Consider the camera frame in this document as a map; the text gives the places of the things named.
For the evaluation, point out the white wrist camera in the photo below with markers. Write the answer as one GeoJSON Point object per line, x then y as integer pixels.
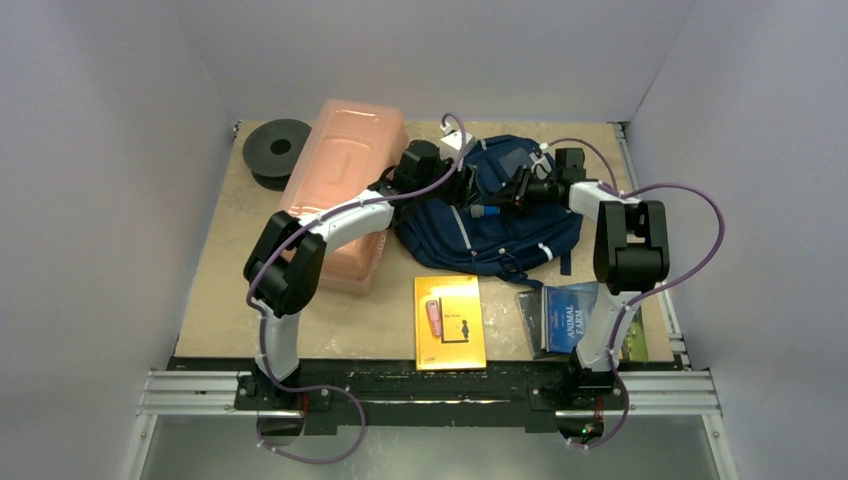
{"type": "Point", "coordinates": [540, 166]}
{"type": "Point", "coordinates": [455, 144]}

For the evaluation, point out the small blue glue stick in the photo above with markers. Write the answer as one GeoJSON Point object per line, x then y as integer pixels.
{"type": "Point", "coordinates": [478, 211]}

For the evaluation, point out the pink translucent storage box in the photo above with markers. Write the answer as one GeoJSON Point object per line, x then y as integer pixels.
{"type": "Point", "coordinates": [349, 147]}

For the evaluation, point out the pink pen toy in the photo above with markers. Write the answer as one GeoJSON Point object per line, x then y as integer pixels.
{"type": "Point", "coordinates": [434, 316]}

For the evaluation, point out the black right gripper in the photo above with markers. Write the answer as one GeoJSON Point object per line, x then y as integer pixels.
{"type": "Point", "coordinates": [520, 189]}

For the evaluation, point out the blue Animal Farm book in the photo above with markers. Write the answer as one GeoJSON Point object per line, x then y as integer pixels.
{"type": "Point", "coordinates": [566, 313]}

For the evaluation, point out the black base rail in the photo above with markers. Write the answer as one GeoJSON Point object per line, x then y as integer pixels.
{"type": "Point", "coordinates": [536, 396]}

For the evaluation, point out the aluminium frame rail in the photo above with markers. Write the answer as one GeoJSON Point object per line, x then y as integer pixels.
{"type": "Point", "coordinates": [656, 393]}

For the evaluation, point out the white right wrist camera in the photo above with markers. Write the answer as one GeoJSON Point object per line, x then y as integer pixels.
{"type": "Point", "coordinates": [540, 166]}

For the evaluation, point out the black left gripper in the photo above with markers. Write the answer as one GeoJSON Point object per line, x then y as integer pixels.
{"type": "Point", "coordinates": [463, 190]}

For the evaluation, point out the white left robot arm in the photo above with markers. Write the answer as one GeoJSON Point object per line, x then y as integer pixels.
{"type": "Point", "coordinates": [284, 268]}

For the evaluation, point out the black filament spool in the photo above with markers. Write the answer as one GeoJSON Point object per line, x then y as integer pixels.
{"type": "Point", "coordinates": [272, 150]}

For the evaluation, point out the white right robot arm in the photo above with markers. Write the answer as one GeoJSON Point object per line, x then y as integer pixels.
{"type": "Point", "coordinates": [630, 254]}

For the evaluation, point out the yellow book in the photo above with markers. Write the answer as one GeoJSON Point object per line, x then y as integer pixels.
{"type": "Point", "coordinates": [462, 346]}

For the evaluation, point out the dark book under blue book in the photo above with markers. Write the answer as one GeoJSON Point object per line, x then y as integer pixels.
{"type": "Point", "coordinates": [530, 307]}

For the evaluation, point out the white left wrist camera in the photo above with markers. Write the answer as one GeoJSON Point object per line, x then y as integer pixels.
{"type": "Point", "coordinates": [455, 144]}

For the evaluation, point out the navy blue student backpack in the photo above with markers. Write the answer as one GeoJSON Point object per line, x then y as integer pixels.
{"type": "Point", "coordinates": [505, 245]}

